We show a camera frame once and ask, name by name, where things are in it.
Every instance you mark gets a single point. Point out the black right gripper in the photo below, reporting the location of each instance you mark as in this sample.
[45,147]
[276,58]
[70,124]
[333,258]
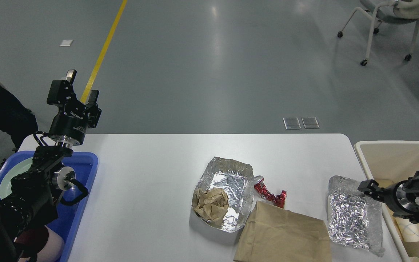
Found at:
[396,199]

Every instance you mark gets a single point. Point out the red foil wrapper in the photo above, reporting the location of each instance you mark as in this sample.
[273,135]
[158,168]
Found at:
[277,200]

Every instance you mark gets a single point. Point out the aluminium foil tray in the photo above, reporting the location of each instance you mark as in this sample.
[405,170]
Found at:
[236,178]

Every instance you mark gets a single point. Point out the brown paper bag front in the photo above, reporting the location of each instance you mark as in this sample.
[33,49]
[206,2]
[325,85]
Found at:
[272,234]

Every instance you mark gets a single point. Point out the beige plastic bin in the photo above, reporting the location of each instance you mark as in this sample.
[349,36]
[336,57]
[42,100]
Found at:
[394,160]

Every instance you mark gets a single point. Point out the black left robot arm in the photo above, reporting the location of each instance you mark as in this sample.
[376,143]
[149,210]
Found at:
[36,193]

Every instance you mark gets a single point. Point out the grey metal floor plate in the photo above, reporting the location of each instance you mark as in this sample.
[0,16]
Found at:
[292,123]

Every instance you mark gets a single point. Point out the pink mug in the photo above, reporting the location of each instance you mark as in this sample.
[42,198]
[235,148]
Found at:
[40,244]

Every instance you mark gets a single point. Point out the short white paper cup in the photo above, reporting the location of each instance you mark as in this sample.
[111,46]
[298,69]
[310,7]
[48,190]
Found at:
[408,230]

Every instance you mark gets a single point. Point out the grey office chair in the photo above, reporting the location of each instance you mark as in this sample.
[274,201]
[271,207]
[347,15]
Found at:
[398,12]

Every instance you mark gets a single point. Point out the mint green plate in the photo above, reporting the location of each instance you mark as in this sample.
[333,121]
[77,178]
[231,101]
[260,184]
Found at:
[15,168]

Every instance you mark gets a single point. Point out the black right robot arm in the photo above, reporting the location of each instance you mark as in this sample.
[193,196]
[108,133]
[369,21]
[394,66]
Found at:
[412,187]

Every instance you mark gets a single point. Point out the aluminium foil sheet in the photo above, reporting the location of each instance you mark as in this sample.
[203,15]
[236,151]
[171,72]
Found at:
[354,219]

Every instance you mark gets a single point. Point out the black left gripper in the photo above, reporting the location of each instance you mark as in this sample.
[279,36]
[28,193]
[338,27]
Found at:
[70,125]

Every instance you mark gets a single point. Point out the blue plastic tray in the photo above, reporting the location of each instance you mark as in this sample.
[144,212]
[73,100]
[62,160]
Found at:
[85,165]

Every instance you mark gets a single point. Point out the crumpled brown paper napkin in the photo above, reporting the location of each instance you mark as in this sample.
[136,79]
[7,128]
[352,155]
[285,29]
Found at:
[211,205]

